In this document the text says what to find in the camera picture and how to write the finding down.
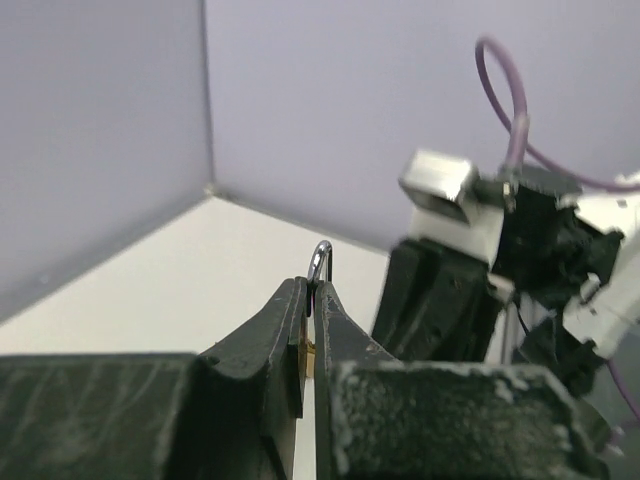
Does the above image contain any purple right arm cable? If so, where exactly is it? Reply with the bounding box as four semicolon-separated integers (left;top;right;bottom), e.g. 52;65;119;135
474;34;640;194

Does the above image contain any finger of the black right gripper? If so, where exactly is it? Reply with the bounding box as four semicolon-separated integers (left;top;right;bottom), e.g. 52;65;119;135
399;254;500;362
372;239;440;353

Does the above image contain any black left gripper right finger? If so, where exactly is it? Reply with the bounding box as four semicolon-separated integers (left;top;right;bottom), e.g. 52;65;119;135
314;282;608;479

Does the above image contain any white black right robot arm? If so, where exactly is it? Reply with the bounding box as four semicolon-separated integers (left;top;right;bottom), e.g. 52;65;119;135
372;167;639;397

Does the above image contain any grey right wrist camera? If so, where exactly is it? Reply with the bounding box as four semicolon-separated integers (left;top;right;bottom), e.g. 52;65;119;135
397;148;506;262

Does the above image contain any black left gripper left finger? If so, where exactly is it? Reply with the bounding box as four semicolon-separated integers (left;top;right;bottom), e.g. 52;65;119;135
1;277;306;479

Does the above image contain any brass long-shackle padlock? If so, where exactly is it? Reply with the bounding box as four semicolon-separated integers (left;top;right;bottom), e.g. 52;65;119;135
305;240;333;379

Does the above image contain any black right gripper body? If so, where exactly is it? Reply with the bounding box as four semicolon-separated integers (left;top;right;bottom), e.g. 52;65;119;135
487;174;626;361

